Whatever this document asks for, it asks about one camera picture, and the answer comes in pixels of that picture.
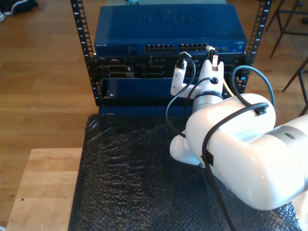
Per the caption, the yellow network cable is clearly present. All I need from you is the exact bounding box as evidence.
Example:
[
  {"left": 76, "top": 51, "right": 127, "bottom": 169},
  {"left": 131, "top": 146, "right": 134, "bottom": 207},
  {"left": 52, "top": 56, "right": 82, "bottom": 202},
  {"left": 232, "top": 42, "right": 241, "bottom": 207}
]
[{"left": 205, "top": 44, "right": 234, "bottom": 99}]

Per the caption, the black rack server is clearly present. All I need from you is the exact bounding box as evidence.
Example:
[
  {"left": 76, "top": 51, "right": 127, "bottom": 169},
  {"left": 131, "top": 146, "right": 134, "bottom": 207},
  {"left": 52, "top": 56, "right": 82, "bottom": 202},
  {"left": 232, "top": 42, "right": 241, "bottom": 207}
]
[{"left": 96, "top": 55, "right": 246, "bottom": 79}]

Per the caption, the black bubble wrap mat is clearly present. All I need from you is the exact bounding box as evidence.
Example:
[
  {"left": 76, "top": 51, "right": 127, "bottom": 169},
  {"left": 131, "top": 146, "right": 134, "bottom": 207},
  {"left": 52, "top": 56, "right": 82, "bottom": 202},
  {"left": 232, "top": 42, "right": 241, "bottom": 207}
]
[{"left": 68, "top": 112, "right": 301, "bottom": 231}]

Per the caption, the navy shoe with white sole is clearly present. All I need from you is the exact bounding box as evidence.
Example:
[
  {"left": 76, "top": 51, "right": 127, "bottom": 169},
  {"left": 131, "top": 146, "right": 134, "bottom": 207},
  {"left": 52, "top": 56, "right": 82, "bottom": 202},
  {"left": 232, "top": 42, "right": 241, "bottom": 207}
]
[
  {"left": 0, "top": 0, "right": 13, "bottom": 15},
  {"left": 11, "top": 0, "right": 39, "bottom": 15}
]

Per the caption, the thin black cable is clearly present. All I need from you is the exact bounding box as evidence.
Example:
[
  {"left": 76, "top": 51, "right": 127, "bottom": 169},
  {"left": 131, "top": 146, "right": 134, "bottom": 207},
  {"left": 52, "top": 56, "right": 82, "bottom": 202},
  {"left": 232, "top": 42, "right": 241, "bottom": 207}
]
[
  {"left": 184, "top": 64, "right": 276, "bottom": 120},
  {"left": 166, "top": 51, "right": 269, "bottom": 231}
]

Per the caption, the blue network switch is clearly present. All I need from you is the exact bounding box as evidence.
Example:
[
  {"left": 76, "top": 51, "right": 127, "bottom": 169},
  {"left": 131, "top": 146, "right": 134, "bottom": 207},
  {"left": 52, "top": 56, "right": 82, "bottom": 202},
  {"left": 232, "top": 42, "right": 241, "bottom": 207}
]
[{"left": 93, "top": 3, "right": 248, "bottom": 56}]

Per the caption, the black perforated rack post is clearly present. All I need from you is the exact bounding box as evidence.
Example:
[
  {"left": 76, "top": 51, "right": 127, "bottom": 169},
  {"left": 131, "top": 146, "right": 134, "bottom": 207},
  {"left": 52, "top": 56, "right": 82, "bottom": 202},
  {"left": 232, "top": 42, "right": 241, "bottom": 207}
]
[
  {"left": 70, "top": 0, "right": 102, "bottom": 106},
  {"left": 237, "top": 0, "right": 274, "bottom": 97}
]

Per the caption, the blue rack base plate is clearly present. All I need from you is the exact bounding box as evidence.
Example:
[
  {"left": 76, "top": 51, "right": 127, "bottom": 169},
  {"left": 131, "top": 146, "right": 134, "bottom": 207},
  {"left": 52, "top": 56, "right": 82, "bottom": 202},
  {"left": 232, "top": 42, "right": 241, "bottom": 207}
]
[{"left": 98, "top": 105, "right": 193, "bottom": 118}]

